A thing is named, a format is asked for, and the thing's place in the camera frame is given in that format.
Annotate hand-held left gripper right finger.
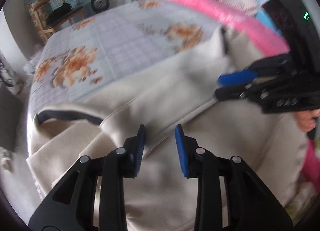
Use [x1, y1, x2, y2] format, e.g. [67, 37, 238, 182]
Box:
[175, 124, 293, 231]

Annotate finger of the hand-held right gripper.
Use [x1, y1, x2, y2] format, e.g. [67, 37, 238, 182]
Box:
[215, 81, 273, 102]
[218, 54, 293, 89]

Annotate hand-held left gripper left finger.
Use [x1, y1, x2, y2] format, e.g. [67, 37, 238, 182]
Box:
[28, 124, 147, 231]

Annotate beige zip jacket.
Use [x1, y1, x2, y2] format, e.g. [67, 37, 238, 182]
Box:
[26, 27, 310, 231]

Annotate person's right hand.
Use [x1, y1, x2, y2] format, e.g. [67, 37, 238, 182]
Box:
[295, 109, 320, 134]

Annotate pink flower blanket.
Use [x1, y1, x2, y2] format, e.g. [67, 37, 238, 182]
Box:
[149, 0, 320, 189]

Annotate floral checked bed sheet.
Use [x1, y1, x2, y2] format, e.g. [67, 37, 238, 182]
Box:
[27, 0, 225, 119]

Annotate dark cabinet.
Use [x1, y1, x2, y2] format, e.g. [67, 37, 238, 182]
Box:
[0, 96, 25, 151]

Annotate black cloth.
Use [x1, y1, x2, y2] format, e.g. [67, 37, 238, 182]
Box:
[46, 3, 73, 25]

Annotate wooden chair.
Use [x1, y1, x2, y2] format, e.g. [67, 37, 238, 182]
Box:
[26, 0, 84, 41]

